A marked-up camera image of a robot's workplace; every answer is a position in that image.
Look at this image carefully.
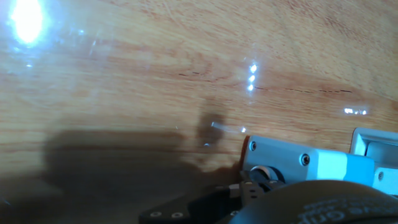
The white button box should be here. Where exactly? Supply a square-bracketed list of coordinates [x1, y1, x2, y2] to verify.
[241, 126, 398, 197]

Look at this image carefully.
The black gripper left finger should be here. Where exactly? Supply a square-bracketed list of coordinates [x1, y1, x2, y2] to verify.
[138, 180, 253, 224]

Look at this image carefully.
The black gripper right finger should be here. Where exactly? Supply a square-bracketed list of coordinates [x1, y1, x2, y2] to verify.
[248, 179, 285, 200]

